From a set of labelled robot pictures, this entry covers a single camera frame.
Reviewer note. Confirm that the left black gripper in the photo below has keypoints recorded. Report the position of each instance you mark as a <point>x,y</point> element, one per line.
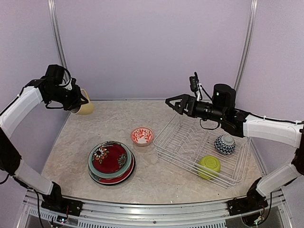
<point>77,100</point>

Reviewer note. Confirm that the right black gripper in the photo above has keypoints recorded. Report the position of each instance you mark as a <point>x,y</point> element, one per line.
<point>185,99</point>

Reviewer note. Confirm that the yellow mug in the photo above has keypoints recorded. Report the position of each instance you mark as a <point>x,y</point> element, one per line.
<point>84,109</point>

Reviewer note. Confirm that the white wire dish rack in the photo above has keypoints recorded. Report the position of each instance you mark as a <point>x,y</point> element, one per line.
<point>184,141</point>

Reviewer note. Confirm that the white red patterned bowl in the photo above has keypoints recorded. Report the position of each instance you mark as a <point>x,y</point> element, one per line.
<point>142,136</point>

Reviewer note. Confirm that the blue white patterned cup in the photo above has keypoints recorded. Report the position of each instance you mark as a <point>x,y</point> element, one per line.
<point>225,144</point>

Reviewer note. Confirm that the lime green bowl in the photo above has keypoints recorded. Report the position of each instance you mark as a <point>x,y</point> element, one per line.
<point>208,167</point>

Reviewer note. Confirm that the pink scalloped plate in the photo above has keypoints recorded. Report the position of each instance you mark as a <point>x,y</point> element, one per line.
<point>113,180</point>

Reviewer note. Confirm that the light teal floral plate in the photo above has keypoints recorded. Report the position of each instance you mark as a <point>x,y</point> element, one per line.
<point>116,174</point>

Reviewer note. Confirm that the black rimmed beige plate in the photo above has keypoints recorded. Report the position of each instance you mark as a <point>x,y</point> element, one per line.
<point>132,163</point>

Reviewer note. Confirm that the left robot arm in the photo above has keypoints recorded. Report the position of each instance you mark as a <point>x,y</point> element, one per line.
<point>57,85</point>

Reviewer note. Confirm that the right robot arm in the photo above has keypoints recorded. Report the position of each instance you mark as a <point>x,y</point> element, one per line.
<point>241,123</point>

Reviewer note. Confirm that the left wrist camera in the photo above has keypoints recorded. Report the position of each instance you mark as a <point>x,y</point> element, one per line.
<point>69,85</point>

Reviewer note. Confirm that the left aluminium corner post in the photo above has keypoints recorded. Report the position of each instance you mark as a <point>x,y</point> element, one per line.
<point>58,42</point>

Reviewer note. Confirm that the aluminium corner post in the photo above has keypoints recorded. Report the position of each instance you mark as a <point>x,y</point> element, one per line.
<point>247,44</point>
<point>58,42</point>

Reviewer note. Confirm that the right aluminium corner post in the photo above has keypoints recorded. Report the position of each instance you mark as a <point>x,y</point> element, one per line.
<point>247,44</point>

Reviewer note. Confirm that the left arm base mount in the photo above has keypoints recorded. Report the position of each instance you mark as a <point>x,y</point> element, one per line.
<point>66,206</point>

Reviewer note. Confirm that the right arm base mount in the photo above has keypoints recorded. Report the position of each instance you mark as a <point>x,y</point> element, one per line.
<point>243,205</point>

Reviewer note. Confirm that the aluminium front rail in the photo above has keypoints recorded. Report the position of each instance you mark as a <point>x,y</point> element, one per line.
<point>101,214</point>

